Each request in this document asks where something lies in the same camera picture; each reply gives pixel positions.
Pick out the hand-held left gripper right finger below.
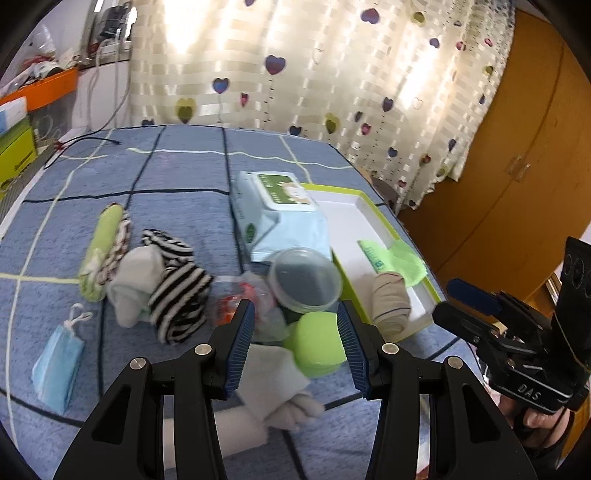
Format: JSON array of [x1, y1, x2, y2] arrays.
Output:
[[336, 300, 539, 480]]

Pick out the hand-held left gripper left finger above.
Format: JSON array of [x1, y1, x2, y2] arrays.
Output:
[[53, 299, 256, 480]]

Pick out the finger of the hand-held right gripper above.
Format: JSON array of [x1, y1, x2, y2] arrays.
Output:
[[433, 302, 498, 356], [445, 278, 504, 319]]

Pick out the clear plastic bag orange contents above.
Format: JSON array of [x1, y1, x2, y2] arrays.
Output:
[[210, 271, 289, 342]]

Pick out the black white striped sock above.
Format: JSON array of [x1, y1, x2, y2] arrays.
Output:
[[141, 229, 195, 268], [148, 262, 214, 344]]

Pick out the grey sock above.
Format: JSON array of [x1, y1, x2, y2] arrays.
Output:
[[106, 247, 167, 328]]

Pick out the white box with green rim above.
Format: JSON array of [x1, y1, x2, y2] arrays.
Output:
[[300, 183, 448, 342]]

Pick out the blue face mask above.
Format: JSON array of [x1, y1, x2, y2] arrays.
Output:
[[31, 305, 93, 415]]

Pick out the person's right hand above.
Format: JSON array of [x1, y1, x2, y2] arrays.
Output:
[[501, 396, 575, 444]]

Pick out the green round container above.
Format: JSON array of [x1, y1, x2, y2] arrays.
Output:
[[283, 312, 348, 379]]

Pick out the pale beige sock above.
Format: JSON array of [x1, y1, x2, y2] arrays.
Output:
[[370, 272, 411, 342]]

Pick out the light green cloth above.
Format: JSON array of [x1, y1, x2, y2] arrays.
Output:
[[358, 239, 428, 288]]

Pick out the clear round plastic container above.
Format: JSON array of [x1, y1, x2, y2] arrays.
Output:
[[269, 248, 343, 319]]

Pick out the brown wooden wardrobe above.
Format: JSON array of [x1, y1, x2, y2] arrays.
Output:
[[397, 9, 591, 324]]

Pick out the wet wipes pack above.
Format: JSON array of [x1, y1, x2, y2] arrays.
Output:
[[230, 171, 331, 263]]

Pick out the blue plaid blanket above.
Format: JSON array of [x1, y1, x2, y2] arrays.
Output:
[[0, 124, 490, 480]]

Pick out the green brown striped sock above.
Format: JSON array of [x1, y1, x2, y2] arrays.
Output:
[[78, 203, 134, 303]]

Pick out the cream heart print curtain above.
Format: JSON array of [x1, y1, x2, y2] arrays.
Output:
[[129, 0, 515, 210]]

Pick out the green cardboard box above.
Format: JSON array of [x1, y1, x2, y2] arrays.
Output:
[[0, 127, 38, 190]]

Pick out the clear storage container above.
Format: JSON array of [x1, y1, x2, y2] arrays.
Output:
[[28, 88, 79, 139]]

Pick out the orange storage bin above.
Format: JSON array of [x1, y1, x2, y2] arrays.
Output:
[[0, 67, 79, 112]]

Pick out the blue white carton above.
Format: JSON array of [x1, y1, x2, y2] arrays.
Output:
[[0, 99, 31, 137]]

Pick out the dark appliance on windowsill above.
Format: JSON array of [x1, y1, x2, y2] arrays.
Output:
[[92, 4, 132, 61]]

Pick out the black cable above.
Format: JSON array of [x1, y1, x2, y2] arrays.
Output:
[[53, 136, 123, 151]]

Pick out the white cable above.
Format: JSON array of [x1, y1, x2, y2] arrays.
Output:
[[88, 46, 131, 132]]

